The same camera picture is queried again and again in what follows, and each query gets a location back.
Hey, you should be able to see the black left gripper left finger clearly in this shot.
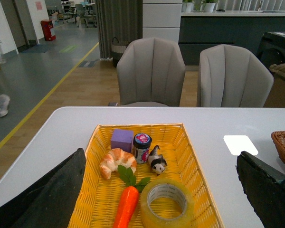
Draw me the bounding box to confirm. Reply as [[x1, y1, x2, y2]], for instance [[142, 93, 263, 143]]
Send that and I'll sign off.
[[0, 148, 86, 228]]

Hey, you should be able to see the tan sofa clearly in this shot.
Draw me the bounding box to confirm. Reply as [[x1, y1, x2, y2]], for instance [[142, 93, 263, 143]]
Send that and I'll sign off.
[[264, 63, 285, 108]]

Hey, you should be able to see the red box on floor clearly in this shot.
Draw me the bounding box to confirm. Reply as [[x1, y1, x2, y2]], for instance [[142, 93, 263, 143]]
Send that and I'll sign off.
[[41, 19, 56, 41]]

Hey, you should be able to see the white pillar cabinet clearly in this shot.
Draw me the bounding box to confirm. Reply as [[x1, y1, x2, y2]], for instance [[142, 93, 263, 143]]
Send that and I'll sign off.
[[142, 0, 182, 43]]

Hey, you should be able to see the orange toy carrot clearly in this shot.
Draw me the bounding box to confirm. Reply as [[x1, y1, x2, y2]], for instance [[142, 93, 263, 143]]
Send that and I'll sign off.
[[113, 165, 151, 228]]

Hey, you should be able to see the yellow woven basket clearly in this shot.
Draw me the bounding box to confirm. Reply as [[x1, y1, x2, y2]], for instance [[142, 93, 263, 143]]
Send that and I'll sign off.
[[69, 123, 224, 228]]

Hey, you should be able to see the panda figurine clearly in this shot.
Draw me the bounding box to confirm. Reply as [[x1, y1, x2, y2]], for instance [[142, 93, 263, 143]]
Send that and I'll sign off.
[[148, 145, 167, 175]]

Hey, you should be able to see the purple foam cube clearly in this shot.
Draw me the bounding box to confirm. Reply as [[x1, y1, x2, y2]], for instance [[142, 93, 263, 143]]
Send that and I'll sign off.
[[111, 129, 134, 152]]

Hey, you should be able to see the dark woven laundry basket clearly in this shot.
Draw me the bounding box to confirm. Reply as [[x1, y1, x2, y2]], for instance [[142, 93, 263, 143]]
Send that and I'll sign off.
[[111, 37, 131, 67]]

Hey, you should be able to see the black glossy appliance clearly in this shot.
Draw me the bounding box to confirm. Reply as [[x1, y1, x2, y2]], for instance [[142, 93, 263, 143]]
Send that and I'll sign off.
[[256, 32, 285, 69]]

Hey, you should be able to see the white potted plant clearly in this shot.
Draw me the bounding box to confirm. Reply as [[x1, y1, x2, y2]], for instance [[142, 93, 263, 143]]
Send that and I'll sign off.
[[201, 0, 218, 13]]

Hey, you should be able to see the person's white shoe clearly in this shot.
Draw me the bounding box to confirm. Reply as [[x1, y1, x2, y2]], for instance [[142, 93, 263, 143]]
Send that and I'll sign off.
[[0, 94, 10, 118]]

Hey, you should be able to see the toy croissant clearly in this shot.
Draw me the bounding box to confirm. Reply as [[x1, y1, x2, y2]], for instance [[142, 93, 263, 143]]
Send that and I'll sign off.
[[99, 148, 137, 180]]

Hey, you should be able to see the grey chair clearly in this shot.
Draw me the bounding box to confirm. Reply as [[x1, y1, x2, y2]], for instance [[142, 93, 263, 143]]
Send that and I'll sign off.
[[117, 38, 185, 107], [196, 44, 274, 108]]

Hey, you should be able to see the grey curtain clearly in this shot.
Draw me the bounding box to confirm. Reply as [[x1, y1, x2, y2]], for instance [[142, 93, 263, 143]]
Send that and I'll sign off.
[[95, 0, 143, 59]]

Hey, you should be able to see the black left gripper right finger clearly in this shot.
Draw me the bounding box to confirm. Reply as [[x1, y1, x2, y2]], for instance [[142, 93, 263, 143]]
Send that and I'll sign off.
[[236, 151, 285, 228]]

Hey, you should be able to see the dark grey counter cabinet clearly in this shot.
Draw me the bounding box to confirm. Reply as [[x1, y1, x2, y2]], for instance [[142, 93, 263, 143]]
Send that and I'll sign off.
[[179, 11, 285, 66]]

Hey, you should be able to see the small jar with pink lid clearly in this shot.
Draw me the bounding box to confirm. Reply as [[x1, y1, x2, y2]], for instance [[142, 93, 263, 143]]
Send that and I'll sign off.
[[133, 133, 152, 164]]

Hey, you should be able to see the yellow clear tape roll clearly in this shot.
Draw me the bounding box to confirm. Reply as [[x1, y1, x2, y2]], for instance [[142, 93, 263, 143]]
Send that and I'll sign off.
[[140, 178, 194, 228]]

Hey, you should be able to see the grey chair on left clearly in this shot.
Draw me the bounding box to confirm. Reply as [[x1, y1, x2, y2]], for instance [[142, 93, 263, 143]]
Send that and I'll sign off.
[[117, 38, 185, 107]]

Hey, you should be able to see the grey chair on right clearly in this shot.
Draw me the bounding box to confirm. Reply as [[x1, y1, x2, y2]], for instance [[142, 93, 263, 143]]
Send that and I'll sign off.
[[196, 44, 274, 108]]

